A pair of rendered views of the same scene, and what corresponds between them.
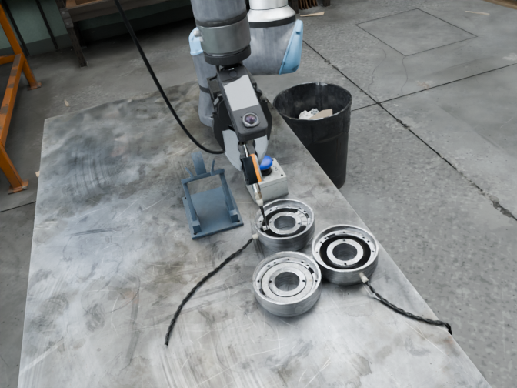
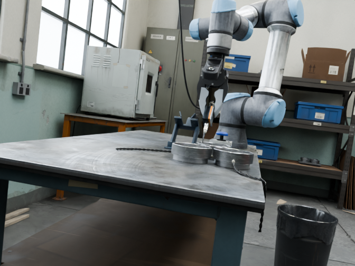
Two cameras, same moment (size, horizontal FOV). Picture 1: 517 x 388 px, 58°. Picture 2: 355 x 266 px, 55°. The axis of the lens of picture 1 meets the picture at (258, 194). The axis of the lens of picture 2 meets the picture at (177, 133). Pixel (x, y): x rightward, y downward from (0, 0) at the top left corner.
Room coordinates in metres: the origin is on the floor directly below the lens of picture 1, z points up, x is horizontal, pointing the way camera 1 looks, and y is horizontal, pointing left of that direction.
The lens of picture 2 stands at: (-0.36, -0.34, 0.93)
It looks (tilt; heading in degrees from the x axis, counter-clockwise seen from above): 4 degrees down; 24
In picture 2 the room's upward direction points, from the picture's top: 7 degrees clockwise
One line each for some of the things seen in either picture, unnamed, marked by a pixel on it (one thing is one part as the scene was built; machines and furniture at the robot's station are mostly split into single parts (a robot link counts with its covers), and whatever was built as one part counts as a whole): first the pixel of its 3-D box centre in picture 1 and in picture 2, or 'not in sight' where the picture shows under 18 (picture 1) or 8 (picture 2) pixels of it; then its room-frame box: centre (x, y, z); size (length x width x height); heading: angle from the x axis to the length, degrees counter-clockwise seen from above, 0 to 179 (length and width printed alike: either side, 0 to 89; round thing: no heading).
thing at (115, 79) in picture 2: not in sight; (125, 86); (2.62, 1.59, 1.10); 0.62 x 0.61 x 0.65; 12
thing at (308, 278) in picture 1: (287, 285); not in sight; (0.48, -0.02, 0.82); 0.08 x 0.08 x 0.02
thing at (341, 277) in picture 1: (345, 255); (232, 158); (0.52, -0.12, 0.82); 0.10 x 0.10 x 0.04
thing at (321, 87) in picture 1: (314, 142); (301, 247); (1.78, -0.29, 0.21); 0.34 x 0.34 x 0.43
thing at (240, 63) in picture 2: not in sight; (229, 64); (4.09, 0.98, 1.61); 0.52 x 0.38 x 0.22; 105
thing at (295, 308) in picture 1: (287, 284); (191, 153); (0.48, -0.02, 0.82); 0.10 x 0.10 x 0.04
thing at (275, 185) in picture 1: (264, 178); (220, 146); (0.76, -0.02, 0.82); 0.08 x 0.07 x 0.05; 12
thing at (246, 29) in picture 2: not in sight; (233, 27); (0.79, 0.00, 1.23); 0.11 x 0.11 x 0.08; 76
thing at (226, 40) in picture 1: (221, 34); (218, 43); (0.68, 0.01, 1.15); 0.08 x 0.08 x 0.05
